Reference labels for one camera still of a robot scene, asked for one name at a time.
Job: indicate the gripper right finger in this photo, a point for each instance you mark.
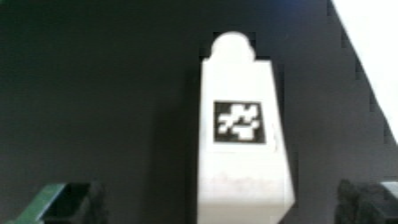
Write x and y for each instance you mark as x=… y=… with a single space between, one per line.
x=366 y=203

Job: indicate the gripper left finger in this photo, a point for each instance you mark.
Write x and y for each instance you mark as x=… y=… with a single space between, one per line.
x=66 y=204

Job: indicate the white table leg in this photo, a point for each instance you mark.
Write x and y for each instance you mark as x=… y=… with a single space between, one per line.
x=243 y=179

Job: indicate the white sheet with AprilTags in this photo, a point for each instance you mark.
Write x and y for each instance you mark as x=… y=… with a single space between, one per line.
x=370 y=22

